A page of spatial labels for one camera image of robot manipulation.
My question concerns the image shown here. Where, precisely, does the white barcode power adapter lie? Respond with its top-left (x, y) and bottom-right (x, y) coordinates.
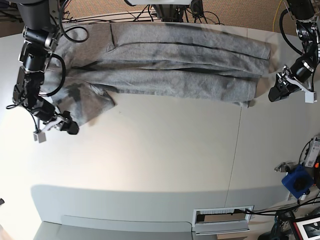
top-left (304, 135), bottom-right (320, 168)

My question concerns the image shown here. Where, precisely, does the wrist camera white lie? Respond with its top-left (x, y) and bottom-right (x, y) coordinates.
top-left (304, 91), bottom-right (318, 104)
top-left (33, 131), bottom-right (47, 143)

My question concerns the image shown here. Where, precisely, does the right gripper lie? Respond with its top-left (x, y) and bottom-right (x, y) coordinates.
top-left (31, 99), bottom-right (79, 135)

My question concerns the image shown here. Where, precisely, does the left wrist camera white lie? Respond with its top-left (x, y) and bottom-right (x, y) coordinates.
top-left (304, 91), bottom-right (318, 104)

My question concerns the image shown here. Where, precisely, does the grey T-shirt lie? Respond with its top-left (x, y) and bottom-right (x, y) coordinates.
top-left (52, 22), bottom-right (271, 125)

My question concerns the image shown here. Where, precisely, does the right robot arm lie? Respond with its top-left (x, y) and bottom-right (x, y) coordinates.
top-left (6, 0), bottom-right (79, 137)

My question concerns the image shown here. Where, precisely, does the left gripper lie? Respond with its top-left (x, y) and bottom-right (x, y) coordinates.
top-left (268, 58), bottom-right (315, 102)

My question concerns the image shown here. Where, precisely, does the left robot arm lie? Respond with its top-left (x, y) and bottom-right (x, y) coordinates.
top-left (268, 0), bottom-right (320, 104)

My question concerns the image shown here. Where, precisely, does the yellow cable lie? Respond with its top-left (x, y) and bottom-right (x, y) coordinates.
top-left (272, 0), bottom-right (283, 33)

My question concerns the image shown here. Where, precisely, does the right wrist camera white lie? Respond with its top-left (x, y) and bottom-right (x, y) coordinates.
top-left (33, 131), bottom-right (47, 143)

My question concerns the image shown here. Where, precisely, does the framed picture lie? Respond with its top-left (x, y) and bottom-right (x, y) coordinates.
top-left (293, 215), bottom-right (320, 240)

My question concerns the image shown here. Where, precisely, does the metal table clamp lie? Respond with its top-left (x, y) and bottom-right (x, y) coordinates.
top-left (274, 162), bottom-right (297, 173)

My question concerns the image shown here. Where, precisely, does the table cable grommet box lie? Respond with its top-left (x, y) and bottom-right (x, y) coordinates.
top-left (192, 205), bottom-right (254, 236)

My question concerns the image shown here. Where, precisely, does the blue plastic device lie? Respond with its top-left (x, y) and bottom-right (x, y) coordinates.
top-left (281, 164), bottom-right (314, 199)

